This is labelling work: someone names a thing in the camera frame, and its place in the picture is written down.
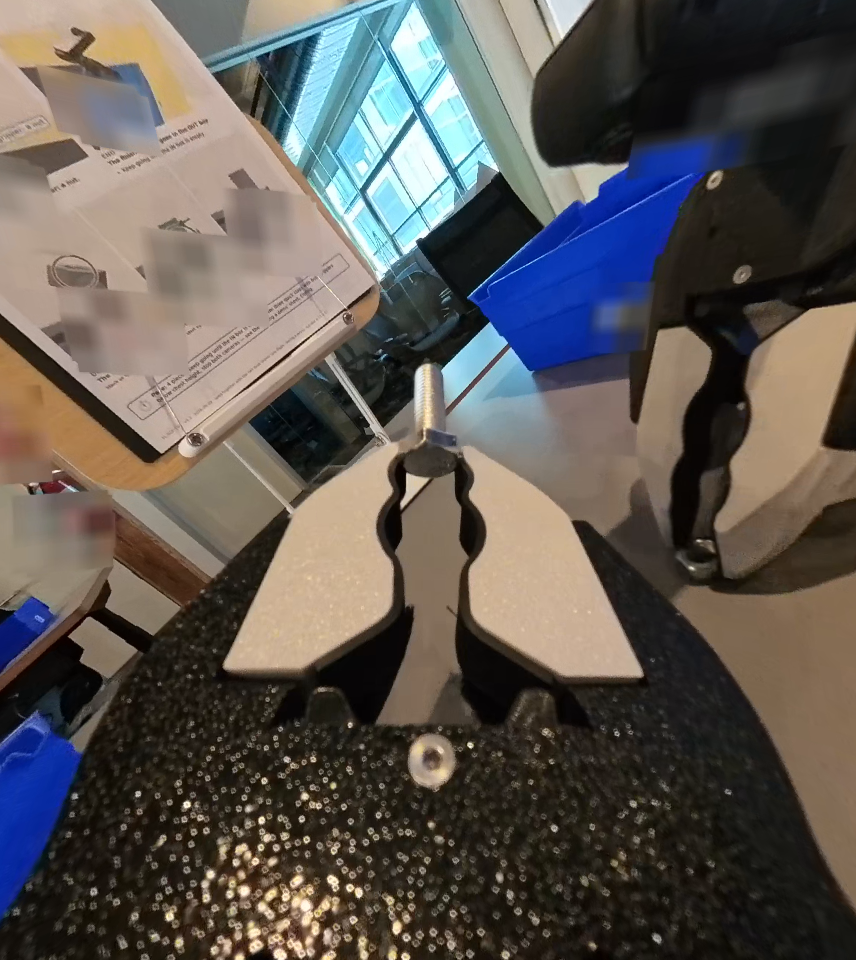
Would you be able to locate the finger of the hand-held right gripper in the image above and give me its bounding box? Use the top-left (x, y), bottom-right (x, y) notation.
top-left (714, 298), bottom-right (856, 582)
top-left (634, 324), bottom-right (717, 552)

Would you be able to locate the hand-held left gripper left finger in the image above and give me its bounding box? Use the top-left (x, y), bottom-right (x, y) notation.
top-left (221, 442), bottom-right (408, 682)

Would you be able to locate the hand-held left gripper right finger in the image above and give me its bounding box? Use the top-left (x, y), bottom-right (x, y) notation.
top-left (456, 444), bottom-right (645, 685)

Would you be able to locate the steel hex nut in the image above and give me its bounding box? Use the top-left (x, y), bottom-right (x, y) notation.
top-left (674, 536), bottom-right (720, 584)

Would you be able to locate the steel hex bolt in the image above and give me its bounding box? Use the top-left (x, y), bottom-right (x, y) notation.
top-left (400, 360), bottom-right (468, 479)

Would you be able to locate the blue plastic bin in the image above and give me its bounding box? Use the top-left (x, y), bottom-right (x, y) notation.
top-left (0, 596), bottom-right (61, 685)
top-left (469, 168), bottom-right (702, 372)
top-left (0, 708), bottom-right (84, 960)

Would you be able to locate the instruction sheet on wooden stand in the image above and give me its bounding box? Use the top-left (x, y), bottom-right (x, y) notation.
top-left (0, 0), bottom-right (393, 519)

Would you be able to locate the wood-edged desk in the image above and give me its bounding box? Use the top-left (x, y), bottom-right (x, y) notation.
top-left (0, 566), bottom-right (115, 740)

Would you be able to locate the black office chair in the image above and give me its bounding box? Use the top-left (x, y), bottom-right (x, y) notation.
top-left (416, 172), bottom-right (549, 301)

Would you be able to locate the printed instruction sheet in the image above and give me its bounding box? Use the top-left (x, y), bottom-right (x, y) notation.
top-left (0, 0), bottom-right (372, 455)

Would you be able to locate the paned window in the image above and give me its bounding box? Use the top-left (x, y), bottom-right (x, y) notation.
top-left (308, 0), bottom-right (500, 260)

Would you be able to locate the wooden support post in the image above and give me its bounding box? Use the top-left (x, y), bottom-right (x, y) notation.
top-left (109, 510), bottom-right (213, 609)

